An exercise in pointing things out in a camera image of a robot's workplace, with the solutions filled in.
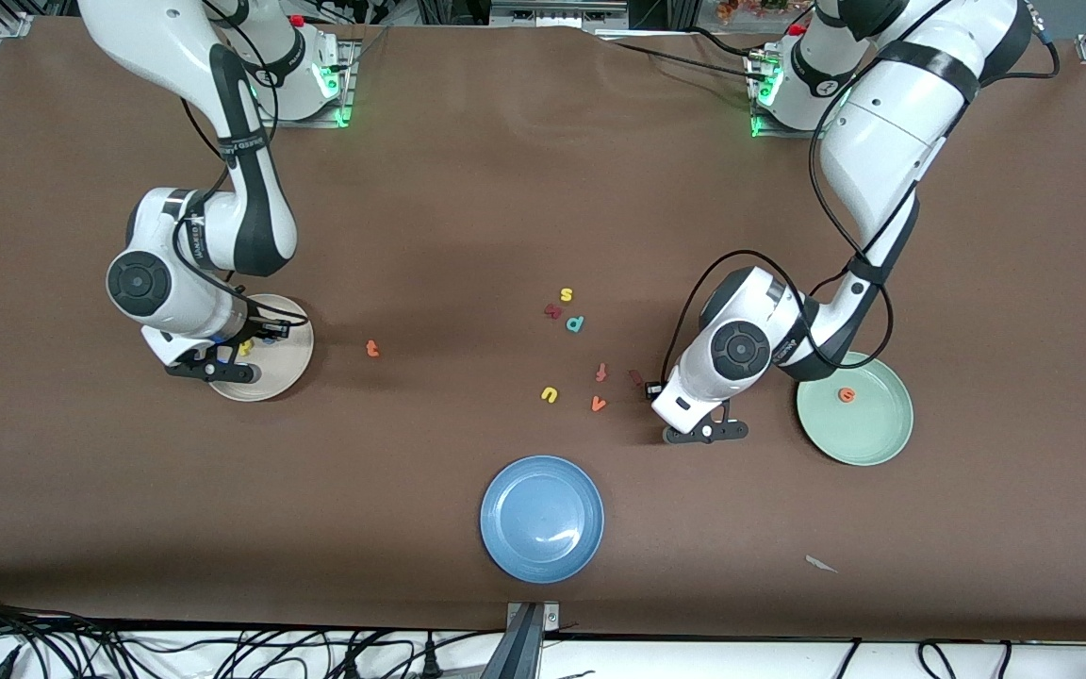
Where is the black cable on table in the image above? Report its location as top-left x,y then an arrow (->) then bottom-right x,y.
611,40 -> 757,80
689,26 -> 765,59

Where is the silver metal bracket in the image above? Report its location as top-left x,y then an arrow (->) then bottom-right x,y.
505,601 -> 562,635

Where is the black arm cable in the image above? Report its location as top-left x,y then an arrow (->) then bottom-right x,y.
180,0 -> 294,326
661,0 -> 1062,384

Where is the green plate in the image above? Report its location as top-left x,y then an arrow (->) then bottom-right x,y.
796,352 -> 914,467

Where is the silver background device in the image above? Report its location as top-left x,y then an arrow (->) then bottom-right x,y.
489,0 -> 629,27

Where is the blue plate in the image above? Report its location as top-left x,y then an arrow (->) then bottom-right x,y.
480,455 -> 605,585

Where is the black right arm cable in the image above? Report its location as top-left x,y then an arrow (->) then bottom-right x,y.
180,0 -> 294,326

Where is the dark aluminium profile post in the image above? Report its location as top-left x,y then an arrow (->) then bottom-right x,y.
494,604 -> 546,679

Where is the beige brown plate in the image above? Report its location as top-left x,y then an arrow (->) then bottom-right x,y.
208,294 -> 315,403

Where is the brown table cover sheet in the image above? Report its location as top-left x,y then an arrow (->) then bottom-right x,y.
0,14 -> 1086,644

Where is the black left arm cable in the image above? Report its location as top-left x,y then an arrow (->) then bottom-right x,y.
661,0 -> 1062,384

